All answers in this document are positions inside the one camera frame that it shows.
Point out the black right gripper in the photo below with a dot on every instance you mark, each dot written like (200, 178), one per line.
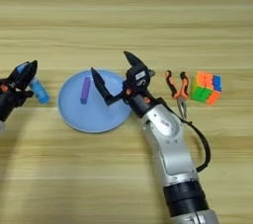
(138, 96)

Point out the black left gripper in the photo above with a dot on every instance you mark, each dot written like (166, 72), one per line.
(11, 101)

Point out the purple rectangular block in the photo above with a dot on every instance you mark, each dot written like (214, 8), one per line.
(85, 90)

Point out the colourful puzzle cube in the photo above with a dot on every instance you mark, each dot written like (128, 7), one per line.
(206, 88)

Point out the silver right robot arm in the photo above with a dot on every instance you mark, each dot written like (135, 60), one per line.
(174, 159)

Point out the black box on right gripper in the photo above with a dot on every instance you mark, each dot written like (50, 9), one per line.
(138, 78)

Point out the round blue plate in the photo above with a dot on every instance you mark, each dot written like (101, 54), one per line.
(99, 116)

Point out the orange black needle-nose pliers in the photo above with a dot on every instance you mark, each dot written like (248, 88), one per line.
(180, 94)

